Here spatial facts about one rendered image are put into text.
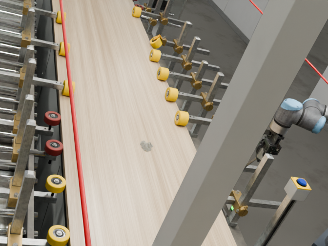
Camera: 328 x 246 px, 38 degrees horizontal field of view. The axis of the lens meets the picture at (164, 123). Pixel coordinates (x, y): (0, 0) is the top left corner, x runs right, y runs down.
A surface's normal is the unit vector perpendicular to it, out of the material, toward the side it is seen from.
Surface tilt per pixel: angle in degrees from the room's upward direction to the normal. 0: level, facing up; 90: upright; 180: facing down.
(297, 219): 0
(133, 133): 0
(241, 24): 90
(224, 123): 90
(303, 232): 0
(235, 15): 90
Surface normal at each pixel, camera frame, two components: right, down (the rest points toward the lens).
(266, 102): 0.21, 0.58
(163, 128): 0.33, -0.80
